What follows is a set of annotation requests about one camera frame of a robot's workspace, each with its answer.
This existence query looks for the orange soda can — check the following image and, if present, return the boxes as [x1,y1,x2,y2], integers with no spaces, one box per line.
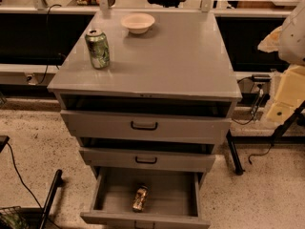
[132,184,149,213]

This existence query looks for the black wall cable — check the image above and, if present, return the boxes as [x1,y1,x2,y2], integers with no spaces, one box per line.
[37,3,67,85]

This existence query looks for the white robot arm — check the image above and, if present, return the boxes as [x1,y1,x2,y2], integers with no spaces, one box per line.
[257,0,305,124]

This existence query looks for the grey drawer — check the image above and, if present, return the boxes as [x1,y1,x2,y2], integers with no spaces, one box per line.
[79,148,215,172]
[61,110,231,144]
[81,168,210,229]

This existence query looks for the black floor cable left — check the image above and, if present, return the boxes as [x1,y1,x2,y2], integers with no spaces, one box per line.
[5,141,44,210]

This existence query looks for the grey top drawer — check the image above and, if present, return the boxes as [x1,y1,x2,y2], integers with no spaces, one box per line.
[61,110,231,144]

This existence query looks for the grey bottom drawer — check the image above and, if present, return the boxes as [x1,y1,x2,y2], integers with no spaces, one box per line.
[81,168,210,229]

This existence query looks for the black stand leg left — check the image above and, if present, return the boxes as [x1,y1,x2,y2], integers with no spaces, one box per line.
[37,169,63,229]

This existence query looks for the black table leg right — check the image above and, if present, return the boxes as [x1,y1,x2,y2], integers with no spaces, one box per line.
[226,102,305,176]

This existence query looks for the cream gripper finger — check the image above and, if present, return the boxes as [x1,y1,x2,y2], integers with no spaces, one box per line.
[257,26,282,52]

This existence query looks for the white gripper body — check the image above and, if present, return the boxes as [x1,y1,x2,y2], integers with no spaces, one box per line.
[266,65,305,123]

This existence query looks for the grey middle drawer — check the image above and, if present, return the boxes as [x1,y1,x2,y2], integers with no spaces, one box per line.
[79,148,215,172]

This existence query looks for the grey drawer cabinet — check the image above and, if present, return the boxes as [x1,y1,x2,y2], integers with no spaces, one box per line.
[47,9,243,174]

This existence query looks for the black wire basket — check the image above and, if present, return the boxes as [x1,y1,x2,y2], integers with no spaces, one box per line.
[0,206,30,229]

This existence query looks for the white paper bowl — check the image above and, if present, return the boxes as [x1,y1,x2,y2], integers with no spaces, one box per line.
[121,13,155,34]

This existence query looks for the black power adapter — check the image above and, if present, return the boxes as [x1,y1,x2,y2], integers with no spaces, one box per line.
[251,74,271,82]

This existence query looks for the green soda can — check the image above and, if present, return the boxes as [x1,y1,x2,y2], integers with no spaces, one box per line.
[85,29,110,69]

